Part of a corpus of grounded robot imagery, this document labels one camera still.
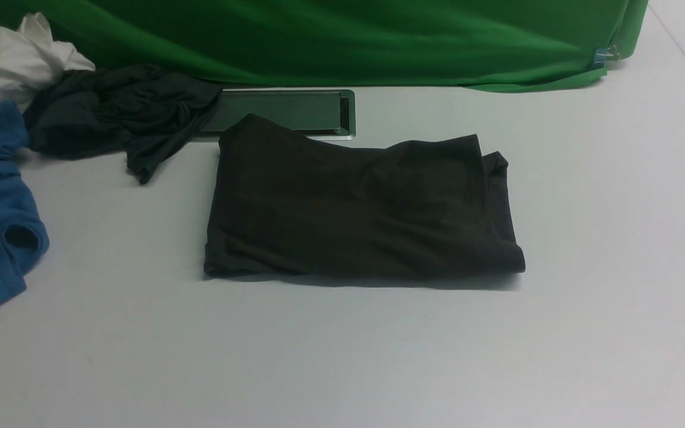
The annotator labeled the blue binder clip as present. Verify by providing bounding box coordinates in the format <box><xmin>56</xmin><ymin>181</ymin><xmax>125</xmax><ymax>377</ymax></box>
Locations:
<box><xmin>592</xmin><ymin>45</ymin><xmax>621</xmax><ymax>68</ymax></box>

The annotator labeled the dark teal crumpled garment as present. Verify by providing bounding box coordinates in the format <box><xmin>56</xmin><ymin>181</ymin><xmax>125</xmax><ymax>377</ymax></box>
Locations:
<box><xmin>23</xmin><ymin>64</ymin><xmax>223</xmax><ymax>185</ymax></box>

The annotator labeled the dark gray long-sleeve top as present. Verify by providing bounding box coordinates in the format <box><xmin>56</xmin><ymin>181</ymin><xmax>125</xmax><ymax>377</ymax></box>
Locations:
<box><xmin>203</xmin><ymin>115</ymin><xmax>526</xmax><ymax>280</ymax></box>

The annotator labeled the green backdrop cloth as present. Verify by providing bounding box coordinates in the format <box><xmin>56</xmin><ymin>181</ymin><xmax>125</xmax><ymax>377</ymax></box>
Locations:
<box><xmin>0</xmin><ymin>1</ymin><xmax>648</xmax><ymax>94</ymax></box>

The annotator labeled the white crumpled garment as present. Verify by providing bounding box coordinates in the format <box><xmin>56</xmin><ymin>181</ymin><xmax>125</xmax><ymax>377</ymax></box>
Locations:
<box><xmin>0</xmin><ymin>12</ymin><xmax>95</xmax><ymax>113</ymax></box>

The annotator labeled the metal table cable hatch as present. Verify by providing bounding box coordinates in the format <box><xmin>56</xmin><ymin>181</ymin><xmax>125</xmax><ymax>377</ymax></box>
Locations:
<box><xmin>196</xmin><ymin>89</ymin><xmax>356</xmax><ymax>141</ymax></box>

